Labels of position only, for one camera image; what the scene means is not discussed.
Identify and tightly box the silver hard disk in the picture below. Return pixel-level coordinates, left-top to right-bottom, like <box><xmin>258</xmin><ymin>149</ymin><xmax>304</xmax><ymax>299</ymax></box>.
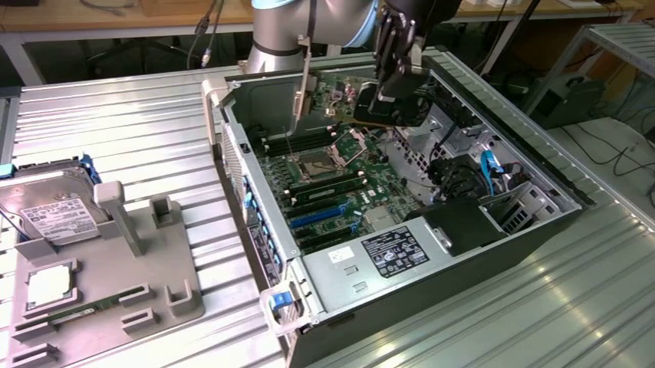
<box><xmin>0</xmin><ymin>170</ymin><xmax>103</xmax><ymax>247</ymax></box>

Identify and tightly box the green graphics card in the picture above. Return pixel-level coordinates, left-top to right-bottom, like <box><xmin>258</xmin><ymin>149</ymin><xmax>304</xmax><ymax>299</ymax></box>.
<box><xmin>294</xmin><ymin>34</ymin><xmax>428</xmax><ymax>135</ymax></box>

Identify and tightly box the black box device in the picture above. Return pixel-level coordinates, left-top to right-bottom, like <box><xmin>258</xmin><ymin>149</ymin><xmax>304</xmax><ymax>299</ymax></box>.
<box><xmin>539</xmin><ymin>76</ymin><xmax>609</xmax><ymax>130</ymax></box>

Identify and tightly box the blue disk carrier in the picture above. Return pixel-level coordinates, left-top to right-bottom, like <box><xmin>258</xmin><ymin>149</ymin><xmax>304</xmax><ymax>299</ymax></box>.
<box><xmin>0</xmin><ymin>153</ymin><xmax>104</xmax><ymax>189</ymax></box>

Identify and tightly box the grey hanging cable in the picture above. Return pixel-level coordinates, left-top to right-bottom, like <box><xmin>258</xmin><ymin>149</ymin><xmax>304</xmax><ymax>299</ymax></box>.
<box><xmin>186</xmin><ymin>0</ymin><xmax>227</xmax><ymax>71</ymax></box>

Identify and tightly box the grey case handle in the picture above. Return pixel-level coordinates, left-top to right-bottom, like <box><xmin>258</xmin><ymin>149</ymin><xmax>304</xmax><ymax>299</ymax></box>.
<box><xmin>259</xmin><ymin>281</ymin><xmax>310</xmax><ymax>337</ymax></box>

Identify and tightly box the blue SATA wire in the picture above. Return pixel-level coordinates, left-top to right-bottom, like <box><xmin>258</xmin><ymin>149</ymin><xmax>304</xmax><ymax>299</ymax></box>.
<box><xmin>479</xmin><ymin>149</ymin><xmax>502</xmax><ymax>199</ymax></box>

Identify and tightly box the thin black wire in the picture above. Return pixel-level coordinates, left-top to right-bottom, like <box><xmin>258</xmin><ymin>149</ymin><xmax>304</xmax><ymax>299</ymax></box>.
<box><xmin>432</xmin><ymin>122</ymin><xmax>456</xmax><ymax>154</ymax></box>

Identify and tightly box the metal slat side table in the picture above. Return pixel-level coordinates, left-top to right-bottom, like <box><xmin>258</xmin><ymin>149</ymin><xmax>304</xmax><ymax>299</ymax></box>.
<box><xmin>575</xmin><ymin>22</ymin><xmax>655</xmax><ymax>116</ymax></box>

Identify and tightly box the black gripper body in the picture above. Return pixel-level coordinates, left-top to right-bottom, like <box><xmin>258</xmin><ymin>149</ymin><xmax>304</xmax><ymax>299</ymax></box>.
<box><xmin>383</xmin><ymin>0</ymin><xmax>462</xmax><ymax>38</ymax></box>

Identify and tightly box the CPU socket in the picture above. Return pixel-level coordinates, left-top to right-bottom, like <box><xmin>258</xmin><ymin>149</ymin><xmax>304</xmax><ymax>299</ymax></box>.
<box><xmin>294</xmin><ymin>151</ymin><xmax>340</xmax><ymax>182</ymax></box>

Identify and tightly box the black plastic shroud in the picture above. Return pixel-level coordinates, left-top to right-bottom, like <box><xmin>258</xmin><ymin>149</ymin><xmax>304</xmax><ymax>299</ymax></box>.
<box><xmin>423</xmin><ymin>195</ymin><xmax>507</xmax><ymax>257</ymax></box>

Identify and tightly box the green RAM stick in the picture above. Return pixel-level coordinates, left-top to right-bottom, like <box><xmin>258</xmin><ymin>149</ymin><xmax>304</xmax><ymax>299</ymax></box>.
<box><xmin>15</xmin><ymin>293</ymin><xmax>143</xmax><ymax>333</ymax></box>

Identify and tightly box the metal socket cover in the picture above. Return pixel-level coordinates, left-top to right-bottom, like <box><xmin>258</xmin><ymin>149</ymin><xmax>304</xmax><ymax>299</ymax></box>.
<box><xmin>327</xmin><ymin>126</ymin><xmax>372</xmax><ymax>166</ymax></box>

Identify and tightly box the silver power supply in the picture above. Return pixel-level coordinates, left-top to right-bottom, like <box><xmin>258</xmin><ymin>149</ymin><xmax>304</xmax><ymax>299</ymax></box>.
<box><xmin>302</xmin><ymin>220</ymin><xmax>455</xmax><ymax>314</ymax></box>

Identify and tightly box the silver perforated disk bay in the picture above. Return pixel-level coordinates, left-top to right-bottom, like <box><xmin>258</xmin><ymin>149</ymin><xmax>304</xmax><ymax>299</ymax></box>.
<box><xmin>387</xmin><ymin>113</ymin><xmax>487</xmax><ymax>158</ymax></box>

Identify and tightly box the dark grey frame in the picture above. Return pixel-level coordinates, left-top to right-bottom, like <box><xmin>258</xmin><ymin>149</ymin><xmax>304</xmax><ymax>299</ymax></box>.
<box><xmin>0</xmin><ymin>86</ymin><xmax>22</xmax><ymax>166</ymax></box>

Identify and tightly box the blue expansion slot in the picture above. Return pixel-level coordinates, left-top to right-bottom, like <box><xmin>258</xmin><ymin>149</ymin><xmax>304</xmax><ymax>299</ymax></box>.
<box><xmin>290</xmin><ymin>201</ymin><xmax>350</xmax><ymax>230</ymax></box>

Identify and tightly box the black power wire bundle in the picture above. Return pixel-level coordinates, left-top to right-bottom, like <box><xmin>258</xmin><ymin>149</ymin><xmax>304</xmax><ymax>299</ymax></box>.
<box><xmin>428</xmin><ymin>156</ymin><xmax>483</xmax><ymax>201</ymax></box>

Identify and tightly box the silver CPU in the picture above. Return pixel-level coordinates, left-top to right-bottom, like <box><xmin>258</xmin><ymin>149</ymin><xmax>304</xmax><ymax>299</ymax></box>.
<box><xmin>24</xmin><ymin>267</ymin><xmax>74</xmax><ymax>307</ymax></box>

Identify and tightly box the black expansion slot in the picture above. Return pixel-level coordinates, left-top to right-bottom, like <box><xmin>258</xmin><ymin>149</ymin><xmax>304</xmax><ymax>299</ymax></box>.
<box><xmin>300</xmin><ymin>229</ymin><xmax>359</xmax><ymax>252</ymax></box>
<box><xmin>296</xmin><ymin>222</ymin><xmax>354</xmax><ymax>243</ymax></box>

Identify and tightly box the black cable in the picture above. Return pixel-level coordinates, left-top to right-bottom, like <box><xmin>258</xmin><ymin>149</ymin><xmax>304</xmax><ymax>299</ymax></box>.
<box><xmin>611</xmin><ymin>141</ymin><xmax>655</xmax><ymax>176</ymax></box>

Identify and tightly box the installed black RAM stick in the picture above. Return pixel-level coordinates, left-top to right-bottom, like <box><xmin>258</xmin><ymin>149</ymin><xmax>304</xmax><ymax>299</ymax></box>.
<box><xmin>287</xmin><ymin>179</ymin><xmax>367</xmax><ymax>207</ymax></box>

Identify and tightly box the grey parts rack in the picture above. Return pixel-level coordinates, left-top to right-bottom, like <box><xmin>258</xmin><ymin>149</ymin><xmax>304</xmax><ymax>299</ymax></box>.
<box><xmin>7</xmin><ymin>179</ymin><xmax>207</xmax><ymax>366</ymax></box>

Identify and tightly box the wooden desk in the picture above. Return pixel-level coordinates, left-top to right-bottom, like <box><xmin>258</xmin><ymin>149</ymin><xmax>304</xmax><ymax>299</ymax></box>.
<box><xmin>0</xmin><ymin>0</ymin><xmax>641</xmax><ymax>43</ymax></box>

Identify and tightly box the green motherboard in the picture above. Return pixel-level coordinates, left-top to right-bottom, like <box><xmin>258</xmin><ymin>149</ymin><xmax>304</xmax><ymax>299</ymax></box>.
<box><xmin>255</xmin><ymin>124</ymin><xmax>428</xmax><ymax>257</ymax></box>

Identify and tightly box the black RAM slot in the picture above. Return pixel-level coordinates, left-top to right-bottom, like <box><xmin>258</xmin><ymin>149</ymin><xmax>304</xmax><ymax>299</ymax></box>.
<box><xmin>264</xmin><ymin>136</ymin><xmax>335</xmax><ymax>157</ymax></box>
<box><xmin>283</xmin><ymin>171</ymin><xmax>360</xmax><ymax>193</ymax></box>
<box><xmin>262</xmin><ymin>130</ymin><xmax>332</xmax><ymax>150</ymax></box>

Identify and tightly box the silver slotted disk bay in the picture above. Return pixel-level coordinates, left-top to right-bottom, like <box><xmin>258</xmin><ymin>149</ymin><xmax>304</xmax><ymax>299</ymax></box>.
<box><xmin>480</xmin><ymin>179</ymin><xmax>567</xmax><ymax>235</ymax></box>

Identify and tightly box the open black PC case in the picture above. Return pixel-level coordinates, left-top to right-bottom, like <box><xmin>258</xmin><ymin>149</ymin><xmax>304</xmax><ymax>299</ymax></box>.
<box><xmin>212</xmin><ymin>44</ymin><xmax>598</xmax><ymax>368</ymax></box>

